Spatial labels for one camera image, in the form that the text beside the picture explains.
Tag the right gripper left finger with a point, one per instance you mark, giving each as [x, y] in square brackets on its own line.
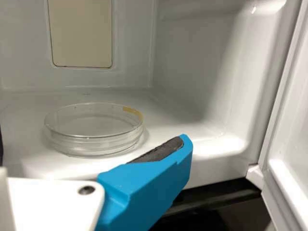
[1, 146]

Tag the petri dish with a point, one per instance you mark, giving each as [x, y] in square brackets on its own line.
[96, 134]

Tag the black platform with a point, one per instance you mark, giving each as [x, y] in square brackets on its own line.
[216, 197]

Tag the white incubator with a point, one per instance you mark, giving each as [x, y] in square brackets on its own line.
[192, 72]

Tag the incubator door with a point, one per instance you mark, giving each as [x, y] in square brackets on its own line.
[288, 144]

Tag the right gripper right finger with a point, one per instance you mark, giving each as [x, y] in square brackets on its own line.
[144, 187]

